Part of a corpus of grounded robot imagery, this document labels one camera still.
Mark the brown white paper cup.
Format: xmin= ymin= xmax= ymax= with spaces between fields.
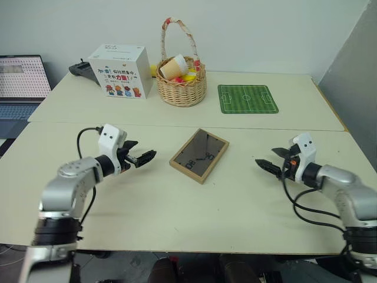
xmin=159 ymin=54 xmax=190 ymax=81

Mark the yellow toy in basket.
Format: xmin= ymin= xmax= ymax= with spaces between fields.
xmin=178 ymin=68 xmax=197 ymax=84

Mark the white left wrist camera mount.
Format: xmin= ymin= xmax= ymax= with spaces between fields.
xmin=98 ymin=123 xmax=128 ymax=175

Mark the wicker basket with handle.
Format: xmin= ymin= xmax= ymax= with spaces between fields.
xmin=155 ymin=18 xmax=207 ymax=109

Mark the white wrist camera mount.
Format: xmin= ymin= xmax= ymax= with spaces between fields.
xmin=287 ymin=133 xmax=318 ymax=182
xmin=98 ymin=123 xmax=128 ymax=175

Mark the black handheld device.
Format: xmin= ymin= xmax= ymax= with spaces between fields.
xmin=68 ymin=58 xmax=101 ymax=87

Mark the grey partition panel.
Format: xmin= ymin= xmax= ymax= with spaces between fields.
xmin=318 ymin=0 xmax=377 ymax=175

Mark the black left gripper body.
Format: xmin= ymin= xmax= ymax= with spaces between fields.
xmin=117 ymin=146 xmax=140 ymax=172

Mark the laptop computer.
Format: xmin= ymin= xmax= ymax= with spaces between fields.
xmin=0 ymin=54 xmax=54 ymax=140

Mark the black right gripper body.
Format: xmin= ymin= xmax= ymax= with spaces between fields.
xmin=279 ymin=155 xmax=300 ymax=181

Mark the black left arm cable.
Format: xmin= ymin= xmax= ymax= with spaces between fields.
xmin=76 ymin=126 xmax=103 ymax=226

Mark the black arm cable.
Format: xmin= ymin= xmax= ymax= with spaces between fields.
xmin=76 ymin=126 xmax=103 ymax=226
xmin=279 ymin=166 xmax=350 ymax=256

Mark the green soccer field mat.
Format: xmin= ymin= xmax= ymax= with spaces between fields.
xmin=217 ymin=84 xmax=280 ymax=115

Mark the wooden framed dark tray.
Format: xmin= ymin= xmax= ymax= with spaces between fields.
xmin=168 ymin=128 xmax=230 ymax=185

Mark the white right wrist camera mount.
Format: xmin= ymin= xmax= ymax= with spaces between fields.
xmin=287 ymin=133 xmax=318 ymax=182

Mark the white printed cardboard box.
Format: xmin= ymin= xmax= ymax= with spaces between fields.
xmin=88 ymin=44 xmax=154 ymax=100

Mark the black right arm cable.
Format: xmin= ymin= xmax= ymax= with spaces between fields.
xmin=279 ymin=166 xmax=350 ymax=256

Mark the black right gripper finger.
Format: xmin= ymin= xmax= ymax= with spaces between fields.
xmin=254 ymin=159 xmax=283 ymax=178
xmin=271 ymin=147 xmax=292 ymax=159

